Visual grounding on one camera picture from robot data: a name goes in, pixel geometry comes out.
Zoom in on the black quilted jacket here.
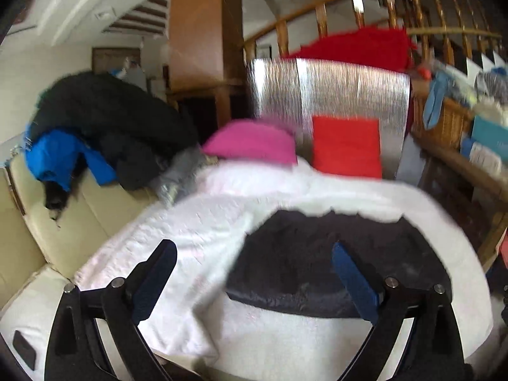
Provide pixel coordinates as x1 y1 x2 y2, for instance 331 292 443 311
226 210 452 318

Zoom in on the cream leather sofa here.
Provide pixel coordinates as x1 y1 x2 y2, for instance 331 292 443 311
1 154 157 306

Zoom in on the white bed sheet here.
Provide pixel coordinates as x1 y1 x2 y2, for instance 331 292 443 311
0 157 501 381

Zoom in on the wooden side table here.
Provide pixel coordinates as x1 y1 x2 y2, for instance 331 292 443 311
413 136 507 270

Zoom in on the blue jacket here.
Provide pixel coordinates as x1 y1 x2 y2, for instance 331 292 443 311
25 130 117 192

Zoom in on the grey garment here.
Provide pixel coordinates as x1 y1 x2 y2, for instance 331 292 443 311
149 146 219 207

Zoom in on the white patterned tissue pack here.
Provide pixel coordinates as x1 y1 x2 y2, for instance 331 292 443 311
460 137 504 179

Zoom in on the red pillow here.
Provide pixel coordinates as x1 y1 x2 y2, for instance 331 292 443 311
312 115 382 179

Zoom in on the light blue tissue box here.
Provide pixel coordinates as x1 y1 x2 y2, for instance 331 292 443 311
472 115 508 160

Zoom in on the black coat pile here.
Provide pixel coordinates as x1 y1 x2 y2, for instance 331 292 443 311
26 71 198 191

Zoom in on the wicker basket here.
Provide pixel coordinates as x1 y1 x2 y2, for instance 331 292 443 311
411 96 474 150

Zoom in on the blue cloth in basket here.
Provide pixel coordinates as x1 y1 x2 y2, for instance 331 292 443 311
422 71 452 131

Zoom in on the pink pillow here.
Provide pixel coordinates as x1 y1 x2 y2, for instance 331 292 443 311
202 120 297 166

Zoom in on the silver foil insulation panel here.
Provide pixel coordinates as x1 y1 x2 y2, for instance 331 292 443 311
247 58 411 179

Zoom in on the red blanket on railing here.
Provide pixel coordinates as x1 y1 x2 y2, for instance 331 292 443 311
283 27 416 72

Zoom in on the wooden stair railing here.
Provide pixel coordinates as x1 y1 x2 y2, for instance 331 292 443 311
242 0 506 64

